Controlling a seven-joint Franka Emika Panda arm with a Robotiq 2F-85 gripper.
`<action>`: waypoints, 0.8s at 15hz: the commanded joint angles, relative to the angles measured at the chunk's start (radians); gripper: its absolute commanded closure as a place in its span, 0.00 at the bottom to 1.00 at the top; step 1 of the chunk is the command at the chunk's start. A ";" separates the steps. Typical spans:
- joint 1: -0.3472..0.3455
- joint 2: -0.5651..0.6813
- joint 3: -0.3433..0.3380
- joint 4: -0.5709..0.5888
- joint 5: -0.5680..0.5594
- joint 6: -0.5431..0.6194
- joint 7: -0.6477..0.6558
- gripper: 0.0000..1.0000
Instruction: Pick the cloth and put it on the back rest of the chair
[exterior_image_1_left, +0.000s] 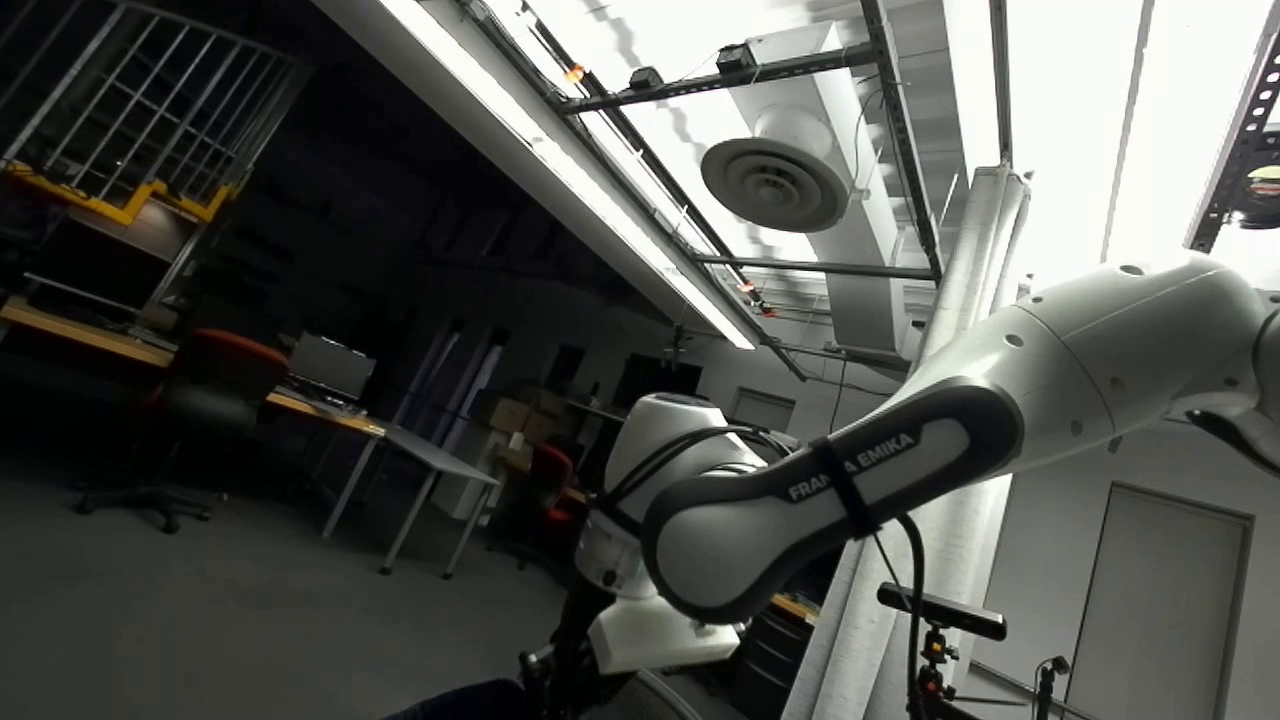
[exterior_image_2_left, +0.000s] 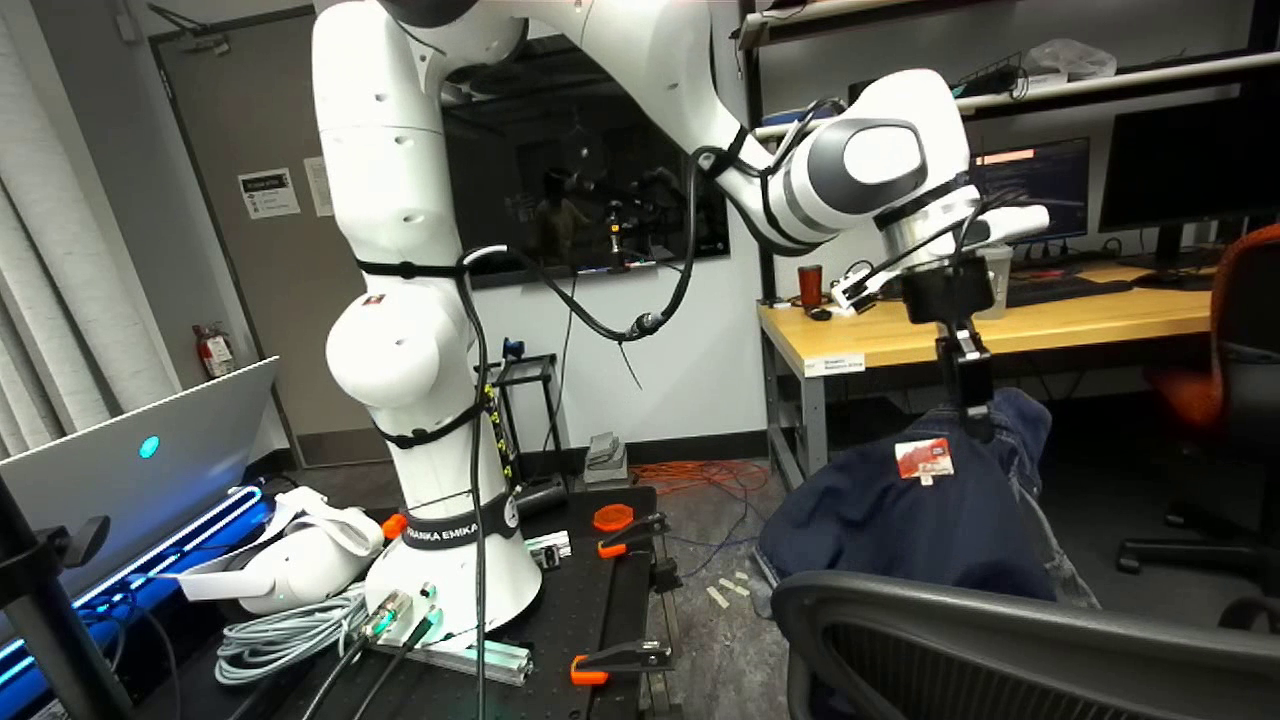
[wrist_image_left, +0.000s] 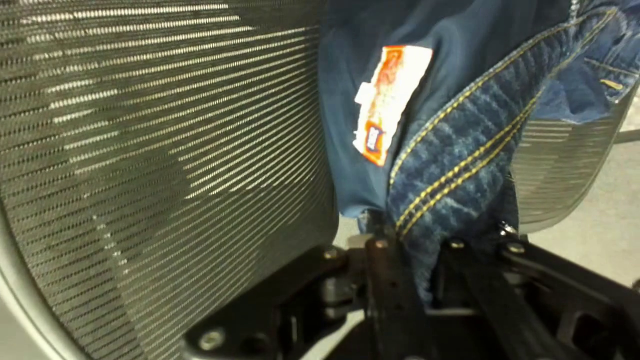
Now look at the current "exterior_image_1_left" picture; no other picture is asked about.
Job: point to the round ceiling air vent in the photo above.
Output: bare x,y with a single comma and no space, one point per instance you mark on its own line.
774,183

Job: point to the black background monitor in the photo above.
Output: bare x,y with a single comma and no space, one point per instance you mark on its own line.
654,377

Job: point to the white window grid frame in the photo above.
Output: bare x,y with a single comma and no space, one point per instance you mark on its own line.
147,101

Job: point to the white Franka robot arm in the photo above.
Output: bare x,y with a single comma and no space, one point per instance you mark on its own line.
803,512

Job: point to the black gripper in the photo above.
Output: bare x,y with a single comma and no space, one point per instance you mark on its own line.
579,643

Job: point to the small black stand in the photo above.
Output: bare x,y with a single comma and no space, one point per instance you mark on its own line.
1051,686

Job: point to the red office chair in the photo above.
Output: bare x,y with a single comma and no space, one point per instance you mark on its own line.
554,480

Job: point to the yellow beam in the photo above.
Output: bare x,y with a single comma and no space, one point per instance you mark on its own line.
123,200

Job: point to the grey box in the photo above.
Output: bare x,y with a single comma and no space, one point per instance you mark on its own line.
328,365

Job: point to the white ribbed column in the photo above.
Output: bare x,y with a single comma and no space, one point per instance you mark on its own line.
987,255

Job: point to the grey door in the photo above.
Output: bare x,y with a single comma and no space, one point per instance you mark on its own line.
1173,586

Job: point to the black camera on tripod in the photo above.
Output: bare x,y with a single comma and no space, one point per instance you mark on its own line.
941,611

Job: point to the black ceiling mount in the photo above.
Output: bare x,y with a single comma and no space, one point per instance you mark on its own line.
1245,133

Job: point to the long wooden workbench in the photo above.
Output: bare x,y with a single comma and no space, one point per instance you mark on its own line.
81,334

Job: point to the long ceiling light strip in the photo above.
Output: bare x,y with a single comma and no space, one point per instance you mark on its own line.
573,173

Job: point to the orange top desk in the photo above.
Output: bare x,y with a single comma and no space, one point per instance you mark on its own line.
797,611

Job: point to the black ceiling rail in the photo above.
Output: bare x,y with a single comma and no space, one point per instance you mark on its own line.
722,73

